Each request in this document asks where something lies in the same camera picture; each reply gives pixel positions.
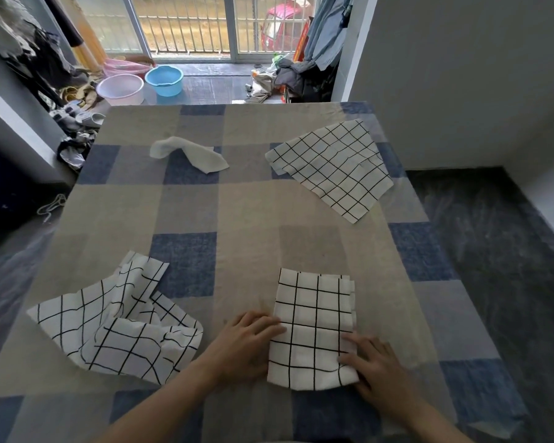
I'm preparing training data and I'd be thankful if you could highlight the blue beige plaid tablecloth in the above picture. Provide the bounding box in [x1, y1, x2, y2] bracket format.
[0, 102, 529, 443]

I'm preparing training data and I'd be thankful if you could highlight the red car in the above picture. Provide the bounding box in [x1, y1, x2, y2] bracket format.
[260, 0, 313, 51]

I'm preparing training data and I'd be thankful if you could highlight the deep pink basin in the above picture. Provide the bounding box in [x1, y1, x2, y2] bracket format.
[102, 57, 153, 78]

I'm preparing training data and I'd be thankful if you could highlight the blue basin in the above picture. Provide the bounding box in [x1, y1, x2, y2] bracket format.
[144, 65, 185, 97]

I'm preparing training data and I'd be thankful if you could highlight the yellow curtain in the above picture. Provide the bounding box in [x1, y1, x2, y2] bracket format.
[57, 0, 108, 72]

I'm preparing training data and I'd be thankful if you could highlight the heap of dark clothes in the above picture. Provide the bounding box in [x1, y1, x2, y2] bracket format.
[244, 55, 338, 105]

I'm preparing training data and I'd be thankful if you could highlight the pale pink basin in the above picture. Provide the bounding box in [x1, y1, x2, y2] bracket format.
[95, 73, 145, 106]

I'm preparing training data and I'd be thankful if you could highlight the rack of hanging clothes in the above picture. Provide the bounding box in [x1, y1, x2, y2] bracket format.
[0, 0, 89, 105]

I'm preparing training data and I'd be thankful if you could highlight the dark blue suitcase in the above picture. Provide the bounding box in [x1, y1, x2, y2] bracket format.
[0, 138, 52, 254]

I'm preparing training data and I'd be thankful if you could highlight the person's right hand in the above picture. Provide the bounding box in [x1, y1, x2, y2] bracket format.
[337, 332, 425, 423]

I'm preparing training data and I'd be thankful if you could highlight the pile of shoes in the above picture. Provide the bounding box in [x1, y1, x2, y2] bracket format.
[50, 85, 107, 171]

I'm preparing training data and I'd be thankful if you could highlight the person's left forearm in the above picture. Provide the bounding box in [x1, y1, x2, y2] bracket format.
[92, 362, 227, 443]

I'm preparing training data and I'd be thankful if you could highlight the person's left hand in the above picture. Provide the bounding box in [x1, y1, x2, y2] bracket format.
[198, 310, 287, 386]

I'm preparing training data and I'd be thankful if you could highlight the plain white cloth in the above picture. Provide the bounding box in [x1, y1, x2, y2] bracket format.
[149, 136, 230, 175]

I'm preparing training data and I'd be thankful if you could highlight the white black-checked cloth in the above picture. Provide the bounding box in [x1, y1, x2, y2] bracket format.
[26, 251, 204, 386]
[264, 118, 395, 225]
[267, 267, 360, 392]

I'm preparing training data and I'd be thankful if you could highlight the white cord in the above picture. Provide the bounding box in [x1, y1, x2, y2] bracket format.
[36, 193, 68, 223]

